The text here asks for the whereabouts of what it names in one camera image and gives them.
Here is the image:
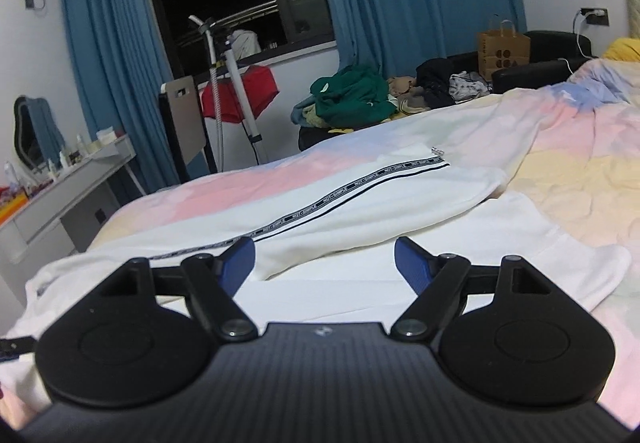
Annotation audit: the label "wall socket with charger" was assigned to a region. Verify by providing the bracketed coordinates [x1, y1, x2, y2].
[579, 6, 609, 27]

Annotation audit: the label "pale bundle on windowsill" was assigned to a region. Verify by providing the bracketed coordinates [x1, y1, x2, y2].
[231, 28, 262, 56]

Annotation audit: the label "black clothing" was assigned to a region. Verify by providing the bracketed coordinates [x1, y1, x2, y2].
[415, 58, 457, 110]

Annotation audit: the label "white pants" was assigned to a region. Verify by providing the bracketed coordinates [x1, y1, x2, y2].
[0, 96, 632, 419]

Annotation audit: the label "metal balcony railing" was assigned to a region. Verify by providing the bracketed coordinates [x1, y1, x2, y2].
[174, 0, 279, 47]

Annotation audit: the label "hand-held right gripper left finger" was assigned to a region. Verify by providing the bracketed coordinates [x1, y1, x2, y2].
[75, 236, 259, 343]

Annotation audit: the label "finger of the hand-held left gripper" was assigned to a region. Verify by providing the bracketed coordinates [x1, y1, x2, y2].
[0, 335, 40, 363]

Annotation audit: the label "beige clothing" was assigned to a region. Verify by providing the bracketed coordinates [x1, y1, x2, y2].
[387, 76, 426, 114]

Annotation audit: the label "blue grey garment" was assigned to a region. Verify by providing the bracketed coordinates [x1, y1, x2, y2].
[291, 99, 321, 128]

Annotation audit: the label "yellow pillow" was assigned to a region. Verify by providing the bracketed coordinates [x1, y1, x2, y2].
[603, 37, 640, 60]

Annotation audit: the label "wavy frame mirror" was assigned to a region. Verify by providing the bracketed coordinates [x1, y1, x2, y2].
[13, 95, 66, 170]

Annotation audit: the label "red cloth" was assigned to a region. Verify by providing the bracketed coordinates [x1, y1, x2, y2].
[199, 65, 280, 124]

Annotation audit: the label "brown paper bag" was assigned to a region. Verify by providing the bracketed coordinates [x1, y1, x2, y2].
[477, 15, 531, 82]

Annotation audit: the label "white dressing table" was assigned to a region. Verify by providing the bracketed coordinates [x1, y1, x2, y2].
[0, 133, 137, 265]

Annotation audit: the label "white charging cable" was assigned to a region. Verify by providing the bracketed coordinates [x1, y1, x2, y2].
[564, 9, 599, 74]

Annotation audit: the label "black sofa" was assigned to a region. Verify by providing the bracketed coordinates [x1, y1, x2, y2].
[446, 30, 599, 95]

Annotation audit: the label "pastel tie-dye bed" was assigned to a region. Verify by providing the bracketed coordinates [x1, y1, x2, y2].
[0, 57, 640, 430]

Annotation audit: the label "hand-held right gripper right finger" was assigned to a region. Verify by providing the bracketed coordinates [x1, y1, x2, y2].
[389, 236, 577, 343]

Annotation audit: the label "orange tray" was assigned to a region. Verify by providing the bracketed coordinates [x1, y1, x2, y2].
[0, 196, 30, 224]

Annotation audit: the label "green clothing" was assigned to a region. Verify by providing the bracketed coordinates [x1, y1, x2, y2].
[309, 65, 399, 129]

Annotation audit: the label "patterned white cloth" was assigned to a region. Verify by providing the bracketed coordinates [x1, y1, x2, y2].
[448, 72, 493, 100]

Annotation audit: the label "garment steamer stand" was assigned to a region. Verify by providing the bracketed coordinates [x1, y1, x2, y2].
[187, 14, 267, 165]

